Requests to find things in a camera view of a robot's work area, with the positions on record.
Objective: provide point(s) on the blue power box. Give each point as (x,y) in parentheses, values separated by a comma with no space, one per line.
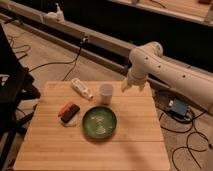
(178,107)

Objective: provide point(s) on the green ceramic bowl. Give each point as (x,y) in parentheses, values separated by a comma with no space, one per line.
(99,122)

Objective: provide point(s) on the black rectangular block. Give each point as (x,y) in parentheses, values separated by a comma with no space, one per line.
(70,113)

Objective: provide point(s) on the small clear dish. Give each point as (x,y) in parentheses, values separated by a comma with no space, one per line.
(72,123)

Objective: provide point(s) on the black chair frame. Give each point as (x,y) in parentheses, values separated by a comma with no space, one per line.
(16,84)

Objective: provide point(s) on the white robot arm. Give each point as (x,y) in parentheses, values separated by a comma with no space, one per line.
(147,59)

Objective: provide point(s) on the translucent plastic cup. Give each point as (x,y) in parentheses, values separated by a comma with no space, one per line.
(106,92)

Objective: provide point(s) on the white plastic bottle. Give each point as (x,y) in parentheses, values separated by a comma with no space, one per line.
(81,88)

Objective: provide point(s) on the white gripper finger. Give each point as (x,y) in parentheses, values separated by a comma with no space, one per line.
(125,85)

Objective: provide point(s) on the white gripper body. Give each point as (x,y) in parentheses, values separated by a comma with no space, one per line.
(136,81)

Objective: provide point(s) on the white object on rail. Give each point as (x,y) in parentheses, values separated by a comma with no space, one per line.
(58,15)

